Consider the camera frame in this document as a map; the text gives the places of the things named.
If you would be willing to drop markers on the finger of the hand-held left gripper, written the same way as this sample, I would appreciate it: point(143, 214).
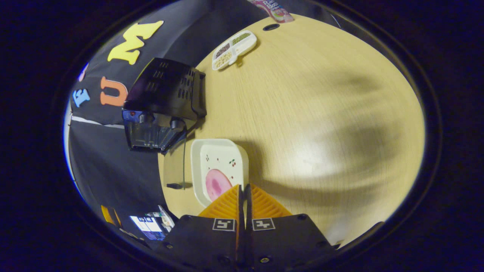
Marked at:
point(110, 215)

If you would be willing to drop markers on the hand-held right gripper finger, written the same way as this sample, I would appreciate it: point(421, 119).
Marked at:
point(240, 200)
point(248, 200)

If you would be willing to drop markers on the pink round ham slice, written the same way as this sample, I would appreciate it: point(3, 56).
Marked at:
point(217, 185)

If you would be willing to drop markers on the white square plate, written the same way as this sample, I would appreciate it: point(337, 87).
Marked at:
point(223, 151)

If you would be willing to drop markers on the black electric oven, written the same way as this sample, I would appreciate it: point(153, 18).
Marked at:
point(166, 87)

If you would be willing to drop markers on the blue and white printed box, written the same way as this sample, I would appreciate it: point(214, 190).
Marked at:
point(149, 226)

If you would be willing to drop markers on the white divided dish with beans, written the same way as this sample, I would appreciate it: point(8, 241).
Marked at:
point(242, 44)

